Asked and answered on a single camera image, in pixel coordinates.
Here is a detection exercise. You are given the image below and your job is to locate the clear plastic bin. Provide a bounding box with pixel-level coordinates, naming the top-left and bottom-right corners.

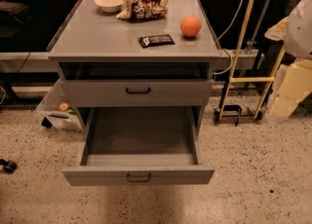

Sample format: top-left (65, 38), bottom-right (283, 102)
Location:
top-left (36, 80), bottom-right (83, 131)

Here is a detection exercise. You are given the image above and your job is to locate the black caster wheel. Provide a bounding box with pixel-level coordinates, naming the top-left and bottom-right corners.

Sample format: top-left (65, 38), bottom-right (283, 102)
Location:
top-left (0, 159), bottom-right (18, 173)

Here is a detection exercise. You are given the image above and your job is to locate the black bag on shelf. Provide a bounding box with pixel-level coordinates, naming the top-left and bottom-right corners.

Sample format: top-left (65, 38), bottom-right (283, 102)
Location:
top-left (0, 0), bottom-right (30, 23)

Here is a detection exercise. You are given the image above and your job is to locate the grey drawer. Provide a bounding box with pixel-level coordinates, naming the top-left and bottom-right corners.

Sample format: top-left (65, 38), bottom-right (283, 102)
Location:
top-left (60, 79), bottom-right (212, 107)
top-left (62, 106), bottom-right (215, 186)

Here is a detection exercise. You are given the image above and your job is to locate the white power cable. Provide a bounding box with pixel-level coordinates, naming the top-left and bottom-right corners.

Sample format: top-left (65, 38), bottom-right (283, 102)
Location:
top-left (213, 0), bottom-right (246, 76)

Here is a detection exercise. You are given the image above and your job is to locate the yellow hand truck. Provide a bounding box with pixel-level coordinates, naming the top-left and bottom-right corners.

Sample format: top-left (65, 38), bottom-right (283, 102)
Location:
top-left (214, 0), bottom-right (286, 125)

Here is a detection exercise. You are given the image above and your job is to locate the grey drawer cabinet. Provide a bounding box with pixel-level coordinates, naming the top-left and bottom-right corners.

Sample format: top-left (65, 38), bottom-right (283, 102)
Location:
top-left (49, 0), bottom-right (218, 130)

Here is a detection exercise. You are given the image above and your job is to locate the white ceramic bowl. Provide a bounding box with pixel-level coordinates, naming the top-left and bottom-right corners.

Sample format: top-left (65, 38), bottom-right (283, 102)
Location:
top-left (95, 0), bottom-right (124, 13)

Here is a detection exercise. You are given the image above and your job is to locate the black snack bar wrapper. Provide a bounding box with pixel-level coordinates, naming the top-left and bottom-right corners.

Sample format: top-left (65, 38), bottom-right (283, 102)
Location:
top-left (138, 34), bottom-right (175, 48)

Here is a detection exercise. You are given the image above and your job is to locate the brown chip bag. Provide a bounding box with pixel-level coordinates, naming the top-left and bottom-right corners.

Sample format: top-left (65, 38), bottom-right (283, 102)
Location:
top-left (116, 0), bottom-right (169, 20)

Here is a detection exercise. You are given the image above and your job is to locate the red apple in bin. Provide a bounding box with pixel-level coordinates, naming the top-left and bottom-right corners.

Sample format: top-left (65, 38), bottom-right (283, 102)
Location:
top-left (58, 102), bottom-right (70, 112)

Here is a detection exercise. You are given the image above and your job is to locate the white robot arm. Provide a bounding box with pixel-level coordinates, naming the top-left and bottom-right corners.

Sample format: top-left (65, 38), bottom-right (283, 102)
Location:
top-left (264, 0), bottom-right (312, 122)

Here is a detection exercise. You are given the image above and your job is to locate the orange fruit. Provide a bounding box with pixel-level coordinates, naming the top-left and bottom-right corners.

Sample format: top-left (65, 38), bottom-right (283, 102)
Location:
top-left (180, 16), bottom-right (201, 37)

